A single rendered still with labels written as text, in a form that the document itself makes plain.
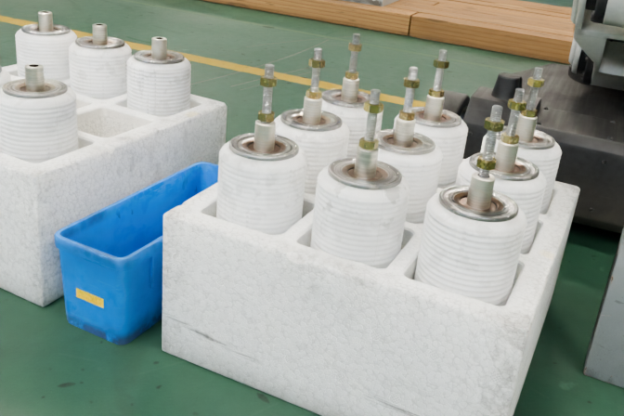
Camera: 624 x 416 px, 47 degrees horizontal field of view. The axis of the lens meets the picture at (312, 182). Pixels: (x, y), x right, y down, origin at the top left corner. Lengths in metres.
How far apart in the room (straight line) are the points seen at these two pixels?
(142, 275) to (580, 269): 0.68
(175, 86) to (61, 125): 0.22
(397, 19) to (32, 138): 2.02
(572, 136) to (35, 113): 0.79
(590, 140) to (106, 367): 0.78
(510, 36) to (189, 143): 1.78
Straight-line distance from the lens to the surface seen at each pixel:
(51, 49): 1.24
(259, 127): 0.76
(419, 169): 0.81
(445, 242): 0.68
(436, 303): 0.67
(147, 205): 0.99
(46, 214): 0.91
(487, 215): 0.68
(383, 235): 0.72
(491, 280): 0.70
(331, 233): 0.72
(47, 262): 0.94
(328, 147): 0.84
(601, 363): 0.95
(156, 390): 0.83
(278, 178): 0.74
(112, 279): 0.84
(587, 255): 1.25
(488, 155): 0.68
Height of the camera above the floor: 0.53
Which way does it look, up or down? 23 degrees down
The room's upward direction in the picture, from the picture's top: 6 degrees clockwise
